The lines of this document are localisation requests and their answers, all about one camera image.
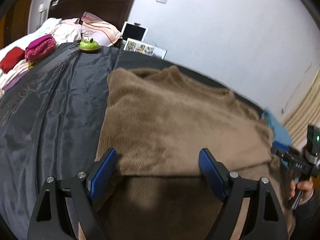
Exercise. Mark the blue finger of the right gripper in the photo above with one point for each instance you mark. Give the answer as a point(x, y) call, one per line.
point(280, 146)

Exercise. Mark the black jacket sleeve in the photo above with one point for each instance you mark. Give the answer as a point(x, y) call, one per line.
point(307, 219)

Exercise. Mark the white tablet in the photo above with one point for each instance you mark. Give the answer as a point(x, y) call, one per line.
point(134, 31)

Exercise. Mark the dark wooden headboard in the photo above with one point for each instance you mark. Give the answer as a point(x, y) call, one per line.
point(115, 12)

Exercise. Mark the beige curtain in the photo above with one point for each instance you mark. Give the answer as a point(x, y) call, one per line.
point(306, 113)

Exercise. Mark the green toy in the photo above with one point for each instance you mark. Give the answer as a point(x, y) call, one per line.
point(89, 45)

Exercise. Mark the red folded garment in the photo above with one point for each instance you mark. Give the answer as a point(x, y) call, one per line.
point(14, 56)

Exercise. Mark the beige folded garment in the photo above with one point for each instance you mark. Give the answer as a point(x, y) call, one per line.
point(20, 68)

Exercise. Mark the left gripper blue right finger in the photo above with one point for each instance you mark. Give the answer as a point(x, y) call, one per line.
point(216, 174)

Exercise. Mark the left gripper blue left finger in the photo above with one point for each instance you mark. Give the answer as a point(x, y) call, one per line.
point(99, 174)

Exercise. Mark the black satin work cloth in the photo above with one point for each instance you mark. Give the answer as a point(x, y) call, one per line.
point(51, 122)

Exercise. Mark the brown fleece sweater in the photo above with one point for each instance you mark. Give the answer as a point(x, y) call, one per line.
point(158, 121)

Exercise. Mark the white crumpled blanket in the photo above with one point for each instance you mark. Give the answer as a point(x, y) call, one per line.
point(63, 31)

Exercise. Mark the photo frame collage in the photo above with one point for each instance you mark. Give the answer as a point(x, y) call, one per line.
point(144, 48)

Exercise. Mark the folded teal fleece garment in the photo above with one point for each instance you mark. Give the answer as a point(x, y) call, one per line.
point(280, 133)

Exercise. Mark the magenta folded garment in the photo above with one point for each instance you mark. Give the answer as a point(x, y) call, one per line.
point(40, 48)

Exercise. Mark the white bedside lamp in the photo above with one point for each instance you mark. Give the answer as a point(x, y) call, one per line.
point(41, 10)

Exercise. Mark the white bed sheet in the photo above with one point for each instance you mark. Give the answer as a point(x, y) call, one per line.
point(23, 42)

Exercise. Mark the operator right hand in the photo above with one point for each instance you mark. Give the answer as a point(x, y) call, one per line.
point(306, 186)

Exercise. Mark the pink striped pillow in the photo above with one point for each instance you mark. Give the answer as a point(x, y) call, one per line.
point(100, 31)

